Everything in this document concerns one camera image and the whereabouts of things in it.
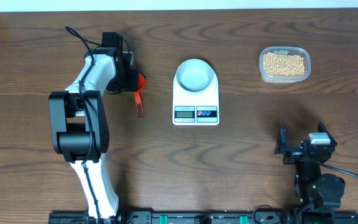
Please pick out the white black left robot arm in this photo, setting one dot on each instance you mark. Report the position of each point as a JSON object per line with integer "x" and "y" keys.
{"x": 79, "y": 127}

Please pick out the orange measuring scoop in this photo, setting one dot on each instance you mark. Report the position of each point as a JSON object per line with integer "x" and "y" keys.
{"x": 137, "y": 95}

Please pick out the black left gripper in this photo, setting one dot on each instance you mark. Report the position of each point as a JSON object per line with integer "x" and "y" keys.
{"x": 132, "y": 85}

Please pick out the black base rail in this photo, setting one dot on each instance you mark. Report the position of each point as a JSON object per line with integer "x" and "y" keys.
{"x": 263, "y": 216}

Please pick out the white digital kitchen scale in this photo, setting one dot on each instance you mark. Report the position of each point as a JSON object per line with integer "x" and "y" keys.
{"x": 196, "y": 108}

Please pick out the grey round bowl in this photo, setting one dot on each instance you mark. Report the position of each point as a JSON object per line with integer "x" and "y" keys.
{"x": 195, "y": 75}

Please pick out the clear plastic container of beans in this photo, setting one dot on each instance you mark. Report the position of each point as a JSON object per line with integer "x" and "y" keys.
{"x": 284, "y": 65}

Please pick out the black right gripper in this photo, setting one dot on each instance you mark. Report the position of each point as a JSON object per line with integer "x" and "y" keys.
{"x": 281, "y": 144}

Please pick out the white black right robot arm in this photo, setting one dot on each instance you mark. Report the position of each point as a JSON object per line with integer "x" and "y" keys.
{"x": 320, "y": 194}

